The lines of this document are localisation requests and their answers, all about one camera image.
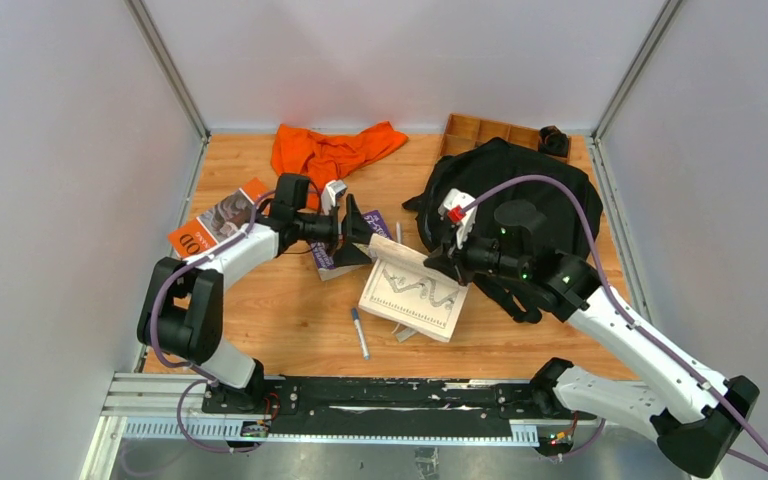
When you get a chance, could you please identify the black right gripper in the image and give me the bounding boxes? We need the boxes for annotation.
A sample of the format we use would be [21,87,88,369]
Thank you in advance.
[424,217,528,287]

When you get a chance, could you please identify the green treehouse paperback book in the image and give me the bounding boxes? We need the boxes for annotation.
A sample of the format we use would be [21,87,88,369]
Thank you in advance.
[358,234,468,343]

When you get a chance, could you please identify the black student backpack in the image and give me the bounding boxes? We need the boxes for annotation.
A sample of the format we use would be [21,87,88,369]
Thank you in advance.
[402,138,603,324]

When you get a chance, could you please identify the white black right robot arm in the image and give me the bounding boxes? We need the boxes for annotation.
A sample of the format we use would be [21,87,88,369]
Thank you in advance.
[424,189,760,478]

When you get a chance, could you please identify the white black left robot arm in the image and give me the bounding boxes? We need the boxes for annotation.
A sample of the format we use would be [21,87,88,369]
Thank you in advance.
[136,173,374,413]

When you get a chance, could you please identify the orange cloth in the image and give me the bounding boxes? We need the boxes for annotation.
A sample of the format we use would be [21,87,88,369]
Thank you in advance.
[270,121,409,192]

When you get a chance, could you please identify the wooden compartment tray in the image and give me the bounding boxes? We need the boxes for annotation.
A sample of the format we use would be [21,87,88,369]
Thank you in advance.
[437,113,572,164]

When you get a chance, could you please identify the orange cover book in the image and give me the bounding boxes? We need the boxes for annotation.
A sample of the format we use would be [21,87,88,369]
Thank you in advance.
[167,178,267,258]

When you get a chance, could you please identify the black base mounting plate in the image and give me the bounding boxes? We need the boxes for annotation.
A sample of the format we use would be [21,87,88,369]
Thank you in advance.
[201,376,593,439]

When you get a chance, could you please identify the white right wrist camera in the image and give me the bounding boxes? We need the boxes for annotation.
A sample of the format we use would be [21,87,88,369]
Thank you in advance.
[438,188,476,249]

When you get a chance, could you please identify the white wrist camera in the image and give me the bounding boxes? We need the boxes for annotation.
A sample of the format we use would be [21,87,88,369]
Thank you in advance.
[438,188,476,249]
[320,180,347,214]

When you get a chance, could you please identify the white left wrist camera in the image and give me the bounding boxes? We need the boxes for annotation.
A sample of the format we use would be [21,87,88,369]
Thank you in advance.
[320,180,347,214]

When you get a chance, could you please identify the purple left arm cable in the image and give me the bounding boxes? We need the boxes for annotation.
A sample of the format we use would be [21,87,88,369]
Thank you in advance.
[120,188,279,478]

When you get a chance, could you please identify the aluminium frame rail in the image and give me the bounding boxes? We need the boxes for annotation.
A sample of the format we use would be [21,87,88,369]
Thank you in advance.
[79,372,703,480]

